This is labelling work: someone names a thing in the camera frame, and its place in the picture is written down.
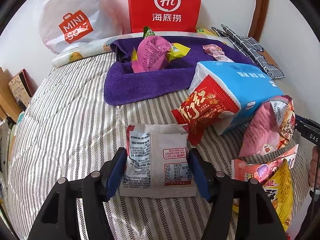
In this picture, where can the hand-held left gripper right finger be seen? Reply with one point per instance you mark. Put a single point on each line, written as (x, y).
(200, 175)

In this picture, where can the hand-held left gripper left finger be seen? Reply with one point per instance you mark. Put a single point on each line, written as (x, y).
(116, 172)

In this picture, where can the white snack packet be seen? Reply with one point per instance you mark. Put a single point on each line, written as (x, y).
(160, 160)

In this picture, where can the large pink snack packet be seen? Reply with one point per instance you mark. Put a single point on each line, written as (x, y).
(260, 130)

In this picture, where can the red snack packet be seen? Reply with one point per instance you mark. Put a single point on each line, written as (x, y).
(205, 110)

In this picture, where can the yellow triangular snack packet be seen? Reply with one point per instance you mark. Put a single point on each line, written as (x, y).
(282, 197)

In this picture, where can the purple towel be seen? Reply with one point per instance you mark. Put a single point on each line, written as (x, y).
(140, 90)

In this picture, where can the round pink snack packet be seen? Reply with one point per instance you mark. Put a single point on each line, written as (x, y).
(150, 55)

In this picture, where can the small yellow snack packet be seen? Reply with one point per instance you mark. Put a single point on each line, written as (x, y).
(178, 51)

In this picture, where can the small pink candy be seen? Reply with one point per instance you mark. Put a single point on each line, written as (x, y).
(213, 50)

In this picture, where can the green triangular snack packet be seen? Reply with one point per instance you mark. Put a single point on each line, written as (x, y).
(149, 32)

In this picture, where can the person's right hand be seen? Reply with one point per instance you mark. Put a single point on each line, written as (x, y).
(314, 167)

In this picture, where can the striped mattress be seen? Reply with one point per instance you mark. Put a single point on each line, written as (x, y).
(62, 117)

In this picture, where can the blue tissue pack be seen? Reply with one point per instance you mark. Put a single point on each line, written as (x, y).
(237, 80)

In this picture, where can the checked blue cloth with star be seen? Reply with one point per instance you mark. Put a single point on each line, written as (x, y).
(250, 45)

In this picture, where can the white printed paper roll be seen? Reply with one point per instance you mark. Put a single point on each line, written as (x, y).
(75, 55)

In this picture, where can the patterned notebook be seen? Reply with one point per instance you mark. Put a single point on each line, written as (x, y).
(20, 87)

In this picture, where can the wooden headboard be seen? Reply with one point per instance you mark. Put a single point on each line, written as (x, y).
(5, 97)

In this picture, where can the yellow green snack bag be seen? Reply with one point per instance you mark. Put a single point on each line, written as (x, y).
(205, 31)

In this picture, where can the white plastic shopping bag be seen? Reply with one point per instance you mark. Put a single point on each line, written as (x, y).
(75, 17)

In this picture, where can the red paper carrier bag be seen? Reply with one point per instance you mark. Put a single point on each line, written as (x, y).
(165, 5)

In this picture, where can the brown wooden door frame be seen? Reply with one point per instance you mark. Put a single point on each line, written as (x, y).
(260, 5)

